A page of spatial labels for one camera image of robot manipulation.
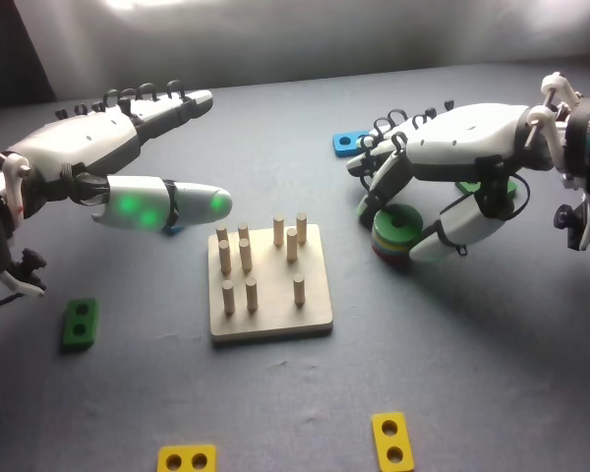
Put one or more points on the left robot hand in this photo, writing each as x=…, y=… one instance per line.
x=88, y=142

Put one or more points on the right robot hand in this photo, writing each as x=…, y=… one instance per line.
x=462, y=137

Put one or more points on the green flat block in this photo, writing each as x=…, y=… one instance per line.
x=467, y=188

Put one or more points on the blue triangular three-hole block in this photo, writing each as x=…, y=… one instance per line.
x=175, y=231

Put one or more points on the blue rectangular block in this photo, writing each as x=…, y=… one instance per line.
x=338, y=147

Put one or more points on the green two-hole block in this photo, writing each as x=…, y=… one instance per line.
x=91, y=322

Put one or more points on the wooden peg board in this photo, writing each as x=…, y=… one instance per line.
x=270, y=319

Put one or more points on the yellow two-hole block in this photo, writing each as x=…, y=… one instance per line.
x=391, y=440
x=187, y=450

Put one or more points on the black backdrop panel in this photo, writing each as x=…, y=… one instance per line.
x=5, y=59

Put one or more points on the grey table cloth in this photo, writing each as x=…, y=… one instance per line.
x=447, y=369

